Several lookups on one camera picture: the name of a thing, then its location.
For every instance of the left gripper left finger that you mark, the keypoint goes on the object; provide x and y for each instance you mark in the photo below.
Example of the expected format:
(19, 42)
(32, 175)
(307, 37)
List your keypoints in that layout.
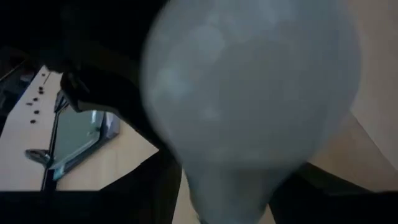
(109, 208)

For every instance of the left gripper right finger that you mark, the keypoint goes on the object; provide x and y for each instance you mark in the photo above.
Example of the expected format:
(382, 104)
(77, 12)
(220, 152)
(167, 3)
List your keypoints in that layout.
(326, 208)

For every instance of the white lightbulb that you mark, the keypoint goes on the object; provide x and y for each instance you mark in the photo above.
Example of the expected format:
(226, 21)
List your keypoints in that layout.
(248, 109)

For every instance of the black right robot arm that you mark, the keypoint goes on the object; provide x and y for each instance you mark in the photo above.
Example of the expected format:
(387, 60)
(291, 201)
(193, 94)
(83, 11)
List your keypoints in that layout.
(77, 28)

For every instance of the black allen key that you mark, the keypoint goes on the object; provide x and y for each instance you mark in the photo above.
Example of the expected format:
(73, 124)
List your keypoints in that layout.
(47, 78)

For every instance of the black clamp lever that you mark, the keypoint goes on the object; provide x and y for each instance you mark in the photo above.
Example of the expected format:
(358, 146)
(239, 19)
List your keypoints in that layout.
(38, 155)

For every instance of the tan wooden desk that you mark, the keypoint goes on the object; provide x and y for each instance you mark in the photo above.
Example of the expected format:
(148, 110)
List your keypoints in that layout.
(18, 140)

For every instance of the black aluminium table frame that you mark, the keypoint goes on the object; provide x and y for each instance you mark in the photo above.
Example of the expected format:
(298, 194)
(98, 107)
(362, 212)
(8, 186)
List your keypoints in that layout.
(49, 155)

